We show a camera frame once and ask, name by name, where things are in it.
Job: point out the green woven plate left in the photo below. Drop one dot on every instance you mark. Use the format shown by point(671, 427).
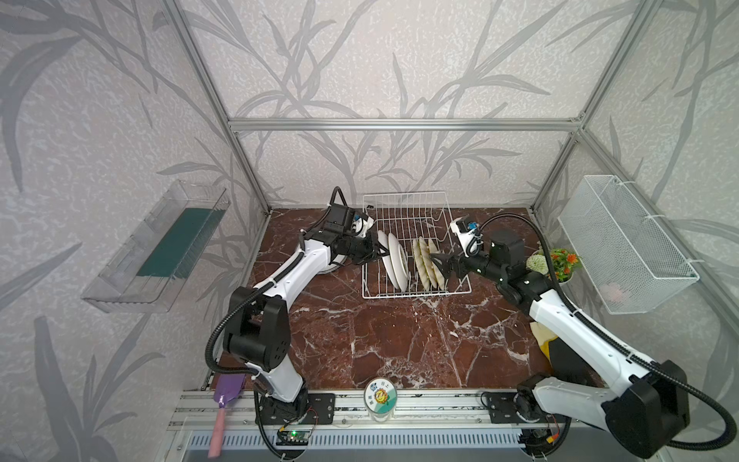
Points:
point(420, 266)

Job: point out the yellow black rubber glove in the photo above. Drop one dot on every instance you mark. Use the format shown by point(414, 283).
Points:
point(566, 364)

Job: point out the green sponge mat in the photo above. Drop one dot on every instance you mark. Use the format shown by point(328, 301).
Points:
point(178, 251)

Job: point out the white mesh wall basket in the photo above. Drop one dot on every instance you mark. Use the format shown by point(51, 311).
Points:
point(631, 261)

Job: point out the purple pink brush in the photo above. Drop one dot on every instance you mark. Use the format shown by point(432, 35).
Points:
point(228, 388)

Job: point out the aluminium front rail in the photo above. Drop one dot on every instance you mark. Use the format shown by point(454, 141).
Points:
point(417, 408)

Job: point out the green woven plate middle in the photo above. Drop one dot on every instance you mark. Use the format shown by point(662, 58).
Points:
point(429, 267)

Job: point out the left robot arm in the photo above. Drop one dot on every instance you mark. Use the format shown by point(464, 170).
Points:
point(255, 336)

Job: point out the tan woven plate right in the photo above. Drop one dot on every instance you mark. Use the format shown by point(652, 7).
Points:
point(441, 281)

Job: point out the green woven plate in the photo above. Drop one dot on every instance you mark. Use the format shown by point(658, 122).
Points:
point(429, 267)
point(420, 266)

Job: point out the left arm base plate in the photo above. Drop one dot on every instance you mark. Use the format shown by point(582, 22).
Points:
point(308, 409)

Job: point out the white wire dish rack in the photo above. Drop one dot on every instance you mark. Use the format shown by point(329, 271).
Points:
point(410, 216)

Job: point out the left circuit board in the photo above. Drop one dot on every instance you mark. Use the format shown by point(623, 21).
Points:
point(294, 437)

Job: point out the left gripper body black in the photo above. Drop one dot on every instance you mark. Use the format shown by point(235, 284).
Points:
point(360, 249)

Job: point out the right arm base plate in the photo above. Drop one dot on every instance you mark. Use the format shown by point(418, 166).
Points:
point(506, 407)

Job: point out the potted artificial flower plant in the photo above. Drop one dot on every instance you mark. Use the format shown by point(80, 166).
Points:
point(565, 263)

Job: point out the clear plastic wall shelf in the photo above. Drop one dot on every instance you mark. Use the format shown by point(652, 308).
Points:
point(118, 288)

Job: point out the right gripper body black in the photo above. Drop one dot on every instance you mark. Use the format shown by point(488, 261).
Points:
point(480, 263)

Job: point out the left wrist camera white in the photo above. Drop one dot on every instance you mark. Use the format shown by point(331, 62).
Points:
point(361, 226)

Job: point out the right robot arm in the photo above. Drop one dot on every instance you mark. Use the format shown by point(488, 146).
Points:
point(643, 405)

